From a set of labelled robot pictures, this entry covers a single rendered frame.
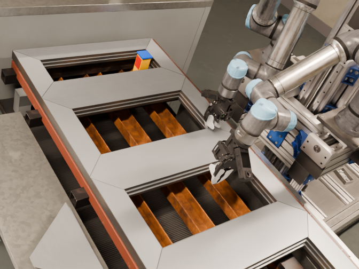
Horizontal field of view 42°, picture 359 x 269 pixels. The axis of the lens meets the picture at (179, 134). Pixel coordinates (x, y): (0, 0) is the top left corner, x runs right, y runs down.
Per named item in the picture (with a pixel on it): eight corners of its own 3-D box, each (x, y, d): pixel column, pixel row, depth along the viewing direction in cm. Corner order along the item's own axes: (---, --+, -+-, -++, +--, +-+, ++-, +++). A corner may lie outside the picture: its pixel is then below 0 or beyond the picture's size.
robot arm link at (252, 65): (255, 72, 201) (250, 85, 193) (232, 62, 202) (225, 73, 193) (263, 57, 196) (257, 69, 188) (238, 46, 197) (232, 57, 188)
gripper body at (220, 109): (216, 124, 196) (226, 102, 188) (204, 111, 201) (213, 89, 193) (229, 121, 201) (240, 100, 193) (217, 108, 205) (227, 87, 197)
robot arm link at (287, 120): (285, 99, 163) (263, 95, 157) (303, 120, 157) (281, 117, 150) (272, 115, 167) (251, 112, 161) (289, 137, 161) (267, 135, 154)
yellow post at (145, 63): (133, 90, 240) (142, 60, 228) (128, 84, 243) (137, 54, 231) (141, 89, 243) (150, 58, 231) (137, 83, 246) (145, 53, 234)
